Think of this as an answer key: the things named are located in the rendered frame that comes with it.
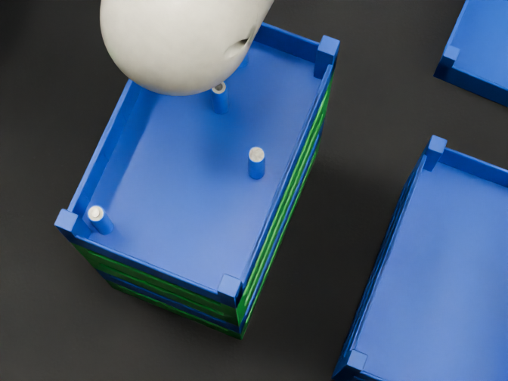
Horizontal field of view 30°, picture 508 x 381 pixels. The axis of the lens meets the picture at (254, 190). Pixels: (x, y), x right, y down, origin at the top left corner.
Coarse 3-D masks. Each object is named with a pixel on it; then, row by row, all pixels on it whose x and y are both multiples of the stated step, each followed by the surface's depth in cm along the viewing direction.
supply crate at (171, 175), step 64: (256, 64) 109; (320, 64) 105; (128, 128) 107; (192, 128) 107; (256, 128) 107; (128, 192) 105; (192, 192) 105; (256, 192) 105; (128, 256) 98; (192, 256) 103; (256, 256) 102
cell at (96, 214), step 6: (90, 210) 98; (96, 210) 98; (102, 210) 98; (90, 216) 98; (96, 216) 98; (102, 216) 98; (96, 222) 98; (102, 222) 99; (108, 222) 101; (96, 228) 102; (102, 228) 101; (108, 228) 102
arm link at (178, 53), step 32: (128, 0) 63; (160, 0) 62; (192, 0) 62; (224, 0) 63; (256, 0) 64; (128, 32) 63; (160, 32) 62; (192, 32) 63; (224, 32) 64; (256, 32) 67; (128, 64) 65; (160, 64) 64; (192, 64) 64; (224, 64) 65
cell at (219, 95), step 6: (222, 84) 102; (210, 90) 103; (216, 90) 102; (222, 90) 102; (216, 96) 102; (222, 96) 102; (216, 102) 104; (222, 102) 104; (216, 108) 106; (222, 108) 106
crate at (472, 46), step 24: (480, 0) 146; (504, 0) 146; (456, 24) 140; (480, 24) 145; (504, 24) 145; (456, 48) 136; (480, 48) 144; (504, 48) 144; (456, 72) 139; (480, 72) 143; (504, 72) 143; (504, 96) 139
